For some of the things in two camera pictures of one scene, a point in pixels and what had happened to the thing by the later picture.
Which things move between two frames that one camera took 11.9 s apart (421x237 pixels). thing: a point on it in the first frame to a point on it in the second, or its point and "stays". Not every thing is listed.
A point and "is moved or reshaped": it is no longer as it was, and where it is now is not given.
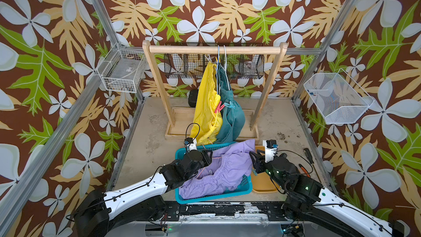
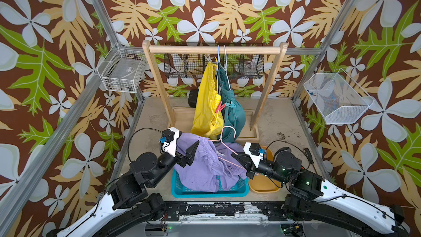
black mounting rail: (253, 211) stays
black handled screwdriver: (307, 152) stays
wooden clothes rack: (179, 123) stays
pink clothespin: (219, 108) stays
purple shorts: (229, 164) is moved or reshaped
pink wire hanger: (220, 157) to (222, 141)
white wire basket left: (122, 69) stays
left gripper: (205, 159) to (187, 158)
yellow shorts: (207, 123) stays
